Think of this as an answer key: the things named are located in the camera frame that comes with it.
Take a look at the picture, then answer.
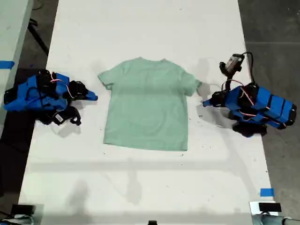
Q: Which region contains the black camera cable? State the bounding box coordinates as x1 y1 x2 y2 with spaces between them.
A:
241 51 256 85

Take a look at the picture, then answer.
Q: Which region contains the pale green T-shirt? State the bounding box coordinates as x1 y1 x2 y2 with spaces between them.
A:
97 57 203 152

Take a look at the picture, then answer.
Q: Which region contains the small black box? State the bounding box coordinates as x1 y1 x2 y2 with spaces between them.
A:
11 204 36 216
258 202 282 213

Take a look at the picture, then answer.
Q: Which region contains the black camera stalk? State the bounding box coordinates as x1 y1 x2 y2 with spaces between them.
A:
222 72 235 92

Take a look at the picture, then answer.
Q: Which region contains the pale metal plate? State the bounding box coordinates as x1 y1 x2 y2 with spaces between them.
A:
249 201 285 218
17 203 45 225

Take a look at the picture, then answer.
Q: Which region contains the black table leg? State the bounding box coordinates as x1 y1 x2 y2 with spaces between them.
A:
27 18 50 55

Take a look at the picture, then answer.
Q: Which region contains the black camera box white label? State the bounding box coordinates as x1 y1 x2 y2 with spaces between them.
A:
50 108 82 127

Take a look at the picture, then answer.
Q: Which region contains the pale grey side table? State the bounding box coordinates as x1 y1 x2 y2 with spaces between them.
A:
0 0 34 139

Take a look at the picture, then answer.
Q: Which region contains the black grey camera box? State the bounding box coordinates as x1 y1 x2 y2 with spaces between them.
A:
219 53 242 77

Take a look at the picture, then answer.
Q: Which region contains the blue tape strip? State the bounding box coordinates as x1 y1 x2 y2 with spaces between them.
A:
260 187 275 197
0 60 15 70

